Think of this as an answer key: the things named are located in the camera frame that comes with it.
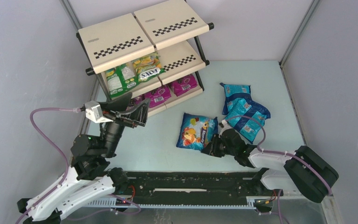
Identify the magenta grape candy bag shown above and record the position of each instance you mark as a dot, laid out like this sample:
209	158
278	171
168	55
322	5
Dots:
158	96
183	85
137	100

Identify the green candy bag nutrition side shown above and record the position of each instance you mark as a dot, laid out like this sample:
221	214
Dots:
121	79

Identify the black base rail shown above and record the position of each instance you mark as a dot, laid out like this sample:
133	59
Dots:
194	189

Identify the beige three-tier shelf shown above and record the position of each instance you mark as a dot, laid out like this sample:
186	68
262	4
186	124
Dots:
171	28

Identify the green Fox's candy bag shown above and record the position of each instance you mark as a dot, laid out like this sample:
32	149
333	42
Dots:
148	67

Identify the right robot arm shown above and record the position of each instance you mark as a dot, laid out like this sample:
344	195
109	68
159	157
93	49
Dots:
302	171

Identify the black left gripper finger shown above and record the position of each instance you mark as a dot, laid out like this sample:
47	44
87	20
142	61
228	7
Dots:
118	104
142	107

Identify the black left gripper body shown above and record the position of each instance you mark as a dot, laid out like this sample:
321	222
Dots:
127	119

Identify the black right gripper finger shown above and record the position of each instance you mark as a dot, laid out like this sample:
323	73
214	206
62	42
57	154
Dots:
209	149
216	138

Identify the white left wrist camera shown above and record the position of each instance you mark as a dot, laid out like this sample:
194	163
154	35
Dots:
94	112

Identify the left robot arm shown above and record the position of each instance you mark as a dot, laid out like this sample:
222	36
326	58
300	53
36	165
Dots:
86	178

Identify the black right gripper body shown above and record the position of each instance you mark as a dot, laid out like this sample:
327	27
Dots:
215	147

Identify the blue fruit candy bag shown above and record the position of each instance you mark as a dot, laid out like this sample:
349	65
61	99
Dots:
196	131

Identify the teal blue candy bag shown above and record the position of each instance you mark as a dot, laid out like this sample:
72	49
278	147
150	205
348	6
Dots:
232	92
247	117

